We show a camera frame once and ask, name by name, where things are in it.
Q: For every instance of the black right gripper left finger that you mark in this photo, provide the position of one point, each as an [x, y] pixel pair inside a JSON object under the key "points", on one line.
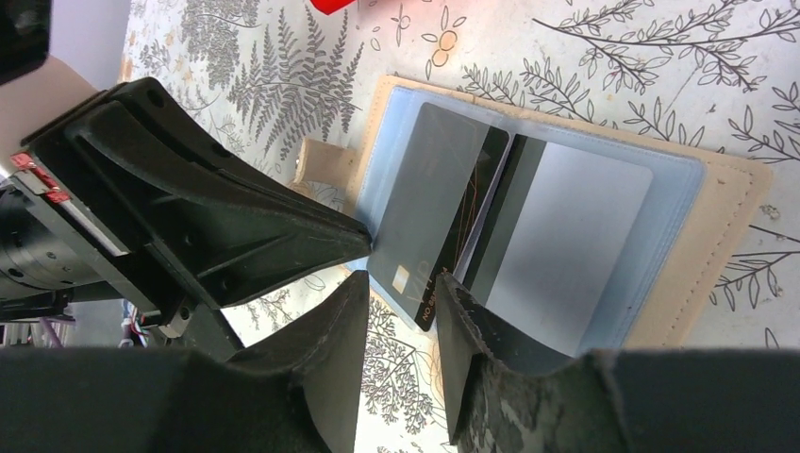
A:
{"points": [[295, 391]]}

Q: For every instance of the red plastic bin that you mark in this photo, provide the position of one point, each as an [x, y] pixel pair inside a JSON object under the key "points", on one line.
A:
{"points": [[328, 7]]}

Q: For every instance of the white card with magnetic stripe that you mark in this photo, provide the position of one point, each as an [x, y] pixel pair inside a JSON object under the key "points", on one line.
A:
{"points": [[556, 229]]}

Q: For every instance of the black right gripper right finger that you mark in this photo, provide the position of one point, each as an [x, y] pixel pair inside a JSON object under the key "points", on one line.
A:
{"points": [[505, 392]]}

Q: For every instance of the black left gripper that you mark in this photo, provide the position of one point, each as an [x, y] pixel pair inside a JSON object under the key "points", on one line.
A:
{"points": [[126, 197]]}

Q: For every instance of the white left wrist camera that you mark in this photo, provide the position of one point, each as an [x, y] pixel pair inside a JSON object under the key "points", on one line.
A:
{"points": [[37, 89]]}

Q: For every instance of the beige card holder wallet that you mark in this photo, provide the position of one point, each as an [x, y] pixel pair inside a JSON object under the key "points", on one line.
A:
{"points": [[690, 222]]}

